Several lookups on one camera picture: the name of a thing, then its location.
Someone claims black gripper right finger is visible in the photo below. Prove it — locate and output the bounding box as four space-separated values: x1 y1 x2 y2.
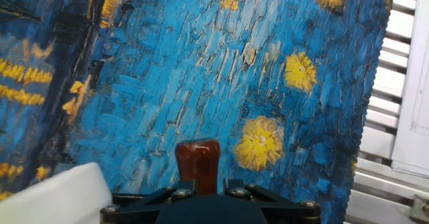
223 178 322 224

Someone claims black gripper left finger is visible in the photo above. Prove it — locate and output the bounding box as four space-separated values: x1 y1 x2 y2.
99 179 197 224

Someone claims silver lever with red-brown handle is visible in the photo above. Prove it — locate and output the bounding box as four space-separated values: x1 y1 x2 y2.
174 137 222 195

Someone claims white bottle with red label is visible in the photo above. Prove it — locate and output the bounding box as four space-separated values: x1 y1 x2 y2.
0 162 113 224

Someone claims blue and yellow painted cloth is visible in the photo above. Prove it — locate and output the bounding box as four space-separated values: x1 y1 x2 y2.
0 0 397 224

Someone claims printed paper sheet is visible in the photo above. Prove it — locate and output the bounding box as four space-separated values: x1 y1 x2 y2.
390 0 429 178

